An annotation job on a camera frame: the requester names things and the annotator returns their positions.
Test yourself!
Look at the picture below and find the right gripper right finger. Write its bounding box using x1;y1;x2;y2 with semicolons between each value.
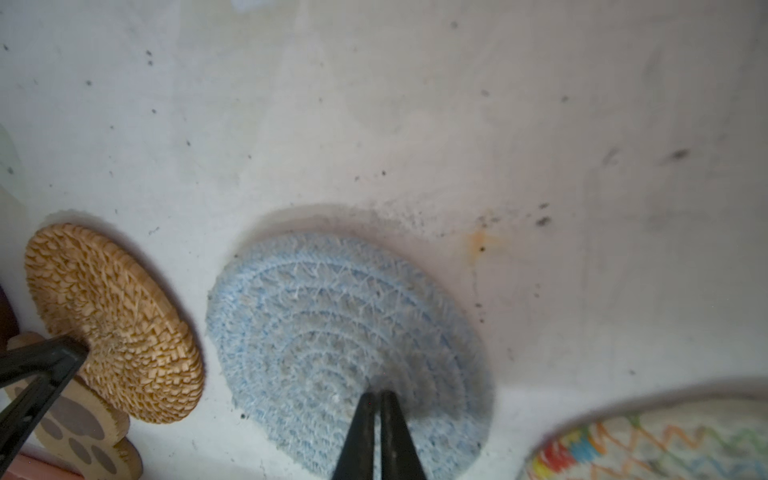
380;390;427;480

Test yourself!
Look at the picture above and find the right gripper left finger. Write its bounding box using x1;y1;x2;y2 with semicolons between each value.
331;392;378;480

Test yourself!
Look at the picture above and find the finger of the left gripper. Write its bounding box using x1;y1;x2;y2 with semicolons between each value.
1;336;89;473

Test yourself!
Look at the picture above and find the light blue woven coaster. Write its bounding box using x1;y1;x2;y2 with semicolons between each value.
206;232;494;479

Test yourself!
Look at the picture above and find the multicolour woven round coaster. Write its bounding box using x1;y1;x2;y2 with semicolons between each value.
517;399;767;479

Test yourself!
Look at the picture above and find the dark brown round wooden coaster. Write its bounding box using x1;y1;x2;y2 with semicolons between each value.
0;289;20;352

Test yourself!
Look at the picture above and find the paw shaped wooden coaster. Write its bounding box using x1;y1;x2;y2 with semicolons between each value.
4;332;143;479

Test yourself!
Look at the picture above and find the woven rattan round coaster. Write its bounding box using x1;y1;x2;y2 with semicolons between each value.
24;224;205;424

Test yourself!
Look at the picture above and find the pink rectangular tray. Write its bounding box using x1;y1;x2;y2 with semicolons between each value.
1;455;84;480

